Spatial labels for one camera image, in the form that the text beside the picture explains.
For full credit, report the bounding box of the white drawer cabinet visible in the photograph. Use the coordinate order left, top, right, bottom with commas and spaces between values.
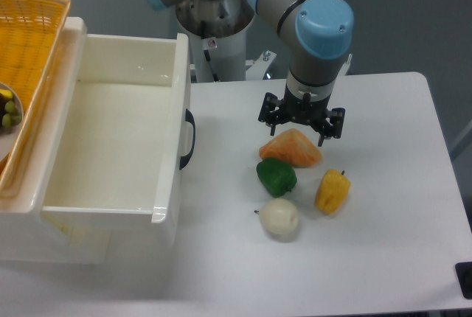
1, 17, 110, 264

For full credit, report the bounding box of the orange salmon slice toy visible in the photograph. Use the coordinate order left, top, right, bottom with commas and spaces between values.
259, 128, 322, 168

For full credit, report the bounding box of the white pear toy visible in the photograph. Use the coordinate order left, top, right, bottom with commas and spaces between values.
254, 198, 300, 243

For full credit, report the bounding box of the black drawer handle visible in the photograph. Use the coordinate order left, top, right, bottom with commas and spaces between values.
179, 108, 196, 170

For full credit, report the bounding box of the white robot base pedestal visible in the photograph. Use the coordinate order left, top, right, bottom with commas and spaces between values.
176, 0, 254, 83

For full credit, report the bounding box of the yellow woven basket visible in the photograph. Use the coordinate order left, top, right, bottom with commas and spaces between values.
1, 0, 71, 190

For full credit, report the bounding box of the green bell pepper toy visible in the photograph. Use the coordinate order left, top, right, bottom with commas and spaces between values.
256, 158, 297, 198

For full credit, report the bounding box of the yellow bell pepper toy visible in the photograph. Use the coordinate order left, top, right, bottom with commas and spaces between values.
314, 169, 351, 215

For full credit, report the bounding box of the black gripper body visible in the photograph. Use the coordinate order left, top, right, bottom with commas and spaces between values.
281, 86, 330, 126

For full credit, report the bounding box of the white plastic drawer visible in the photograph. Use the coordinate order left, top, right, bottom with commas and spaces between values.
42, 34, 191, 248

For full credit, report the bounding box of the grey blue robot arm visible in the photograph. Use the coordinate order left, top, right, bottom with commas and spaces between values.
147, 0, 354, 140

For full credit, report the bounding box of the plate with toy fruit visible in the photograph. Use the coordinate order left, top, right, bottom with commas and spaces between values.
1, 83, 24, 161

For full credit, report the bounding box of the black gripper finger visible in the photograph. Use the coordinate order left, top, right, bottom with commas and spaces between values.
311, 108, 346, 147
258, 92, 287, 136

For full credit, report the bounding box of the black corner object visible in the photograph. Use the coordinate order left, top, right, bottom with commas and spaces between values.
455, 262, 472, 299

